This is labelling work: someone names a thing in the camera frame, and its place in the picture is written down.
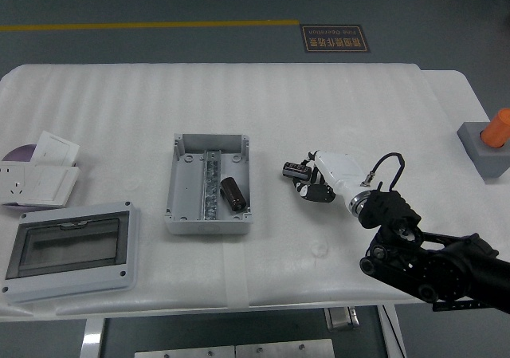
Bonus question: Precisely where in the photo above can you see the black floor sign orange text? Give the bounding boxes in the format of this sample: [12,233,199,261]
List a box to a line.
[299,24,372,54]

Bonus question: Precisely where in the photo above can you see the grey block base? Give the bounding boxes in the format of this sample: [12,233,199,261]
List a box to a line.
[456,121,510,183]

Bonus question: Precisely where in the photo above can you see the white wall socket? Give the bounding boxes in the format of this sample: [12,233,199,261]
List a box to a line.
[0,162,37,206]

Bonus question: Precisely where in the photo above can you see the grey open junction box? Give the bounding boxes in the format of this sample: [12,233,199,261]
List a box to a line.
[163,133,255,236]

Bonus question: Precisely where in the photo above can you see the grey cover with clear window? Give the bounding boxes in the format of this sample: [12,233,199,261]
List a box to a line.
[0,201,141,305]

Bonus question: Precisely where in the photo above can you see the orange cylinder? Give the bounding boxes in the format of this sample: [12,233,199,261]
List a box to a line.
[480,108,510,149]

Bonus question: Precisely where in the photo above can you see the white switch panel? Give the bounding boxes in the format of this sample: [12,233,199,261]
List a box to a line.
[22,164,81,209]
[30,131,80,167]

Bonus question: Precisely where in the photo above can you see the purple disc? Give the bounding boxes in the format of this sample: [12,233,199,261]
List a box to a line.
[1,144,40,212]

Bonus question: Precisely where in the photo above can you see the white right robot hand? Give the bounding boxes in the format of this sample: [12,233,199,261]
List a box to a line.
[292,148,370,204]

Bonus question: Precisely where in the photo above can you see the metal mounting rail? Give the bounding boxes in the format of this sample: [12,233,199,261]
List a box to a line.
[198,149,222,221]

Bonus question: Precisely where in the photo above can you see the black printed cylindrical battery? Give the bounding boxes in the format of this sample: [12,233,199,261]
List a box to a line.
[282,160,312,180]

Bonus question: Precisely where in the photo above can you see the grey metal plate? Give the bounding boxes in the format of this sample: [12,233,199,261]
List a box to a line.
[234,339,335,358]
[134,344,236,358]

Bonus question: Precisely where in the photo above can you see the white table leg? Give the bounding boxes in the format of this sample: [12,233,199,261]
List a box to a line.
[377,305,408,358]
[79,317,107,358]

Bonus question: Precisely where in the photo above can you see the black table control panel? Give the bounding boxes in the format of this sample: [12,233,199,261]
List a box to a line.
[432,298,489,313]

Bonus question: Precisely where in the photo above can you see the dark brown cylindrical battery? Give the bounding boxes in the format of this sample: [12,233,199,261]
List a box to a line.
[219,176,247,212]

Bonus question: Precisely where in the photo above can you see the metal bracket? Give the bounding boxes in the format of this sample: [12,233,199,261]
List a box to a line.
[324,307,360,332]

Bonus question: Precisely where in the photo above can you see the white foam mat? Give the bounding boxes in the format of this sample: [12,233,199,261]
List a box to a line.
[0,62,439,319]

